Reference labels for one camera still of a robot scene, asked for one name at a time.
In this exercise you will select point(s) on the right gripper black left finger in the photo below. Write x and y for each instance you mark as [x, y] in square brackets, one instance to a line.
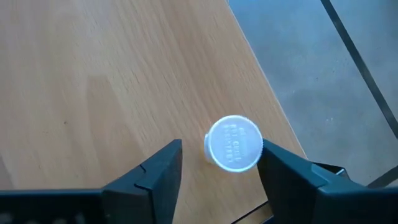
[146, 193]

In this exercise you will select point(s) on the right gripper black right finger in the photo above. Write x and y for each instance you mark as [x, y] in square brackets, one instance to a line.
[289, 186]

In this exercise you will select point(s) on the amber medicine bottle white cap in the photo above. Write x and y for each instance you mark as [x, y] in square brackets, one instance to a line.
[234, 143]

